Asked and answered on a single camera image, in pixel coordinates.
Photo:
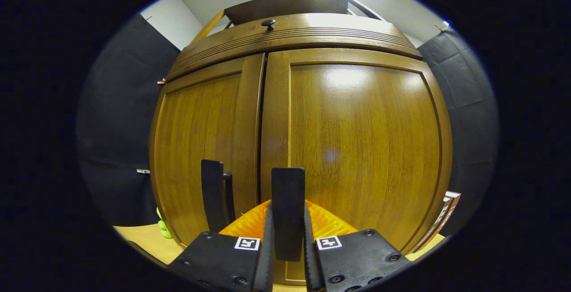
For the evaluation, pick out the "wooden cabinet door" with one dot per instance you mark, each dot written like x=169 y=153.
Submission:
x=366 y=149
x=196 y=149

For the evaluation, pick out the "wooden cabinet drawer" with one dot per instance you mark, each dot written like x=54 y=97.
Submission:
x=312 y=31

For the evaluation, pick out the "wooden double-door shoe cabinet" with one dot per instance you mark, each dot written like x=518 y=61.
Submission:
x=290 y=6

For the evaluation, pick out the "black round drawer knob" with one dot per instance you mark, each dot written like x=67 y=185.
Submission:
x=268 y=24

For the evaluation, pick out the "green toy frog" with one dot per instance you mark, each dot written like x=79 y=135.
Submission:
x=163 y=227

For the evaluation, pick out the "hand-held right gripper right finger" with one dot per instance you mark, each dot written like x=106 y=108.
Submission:
x=312 y=269

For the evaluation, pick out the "white clip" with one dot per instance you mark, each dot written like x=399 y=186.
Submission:
x=143 y=171

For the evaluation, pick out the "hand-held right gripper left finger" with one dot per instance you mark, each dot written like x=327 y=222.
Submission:
x=265 y=260

